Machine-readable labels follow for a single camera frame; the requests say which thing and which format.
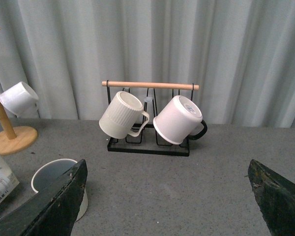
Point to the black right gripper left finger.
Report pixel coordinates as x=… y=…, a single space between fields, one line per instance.
x=51 y=212

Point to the black wire mug rack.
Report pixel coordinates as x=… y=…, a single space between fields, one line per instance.
x=149 y=142

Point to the wooden mug tree stand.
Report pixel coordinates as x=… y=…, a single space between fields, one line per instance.
x=14 y=139

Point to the white mug black handle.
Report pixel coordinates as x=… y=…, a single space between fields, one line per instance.
x=181 y=118

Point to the cream ribbed hanging mug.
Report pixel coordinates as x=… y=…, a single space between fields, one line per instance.
x=121 y=114

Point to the white mug on tree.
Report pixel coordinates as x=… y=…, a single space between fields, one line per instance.
x=18 y=98

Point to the cream ribbed mug grey inside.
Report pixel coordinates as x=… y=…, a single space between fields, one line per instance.
x=49 y=172

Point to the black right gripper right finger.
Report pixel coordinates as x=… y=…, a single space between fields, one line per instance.
x=275 y=196

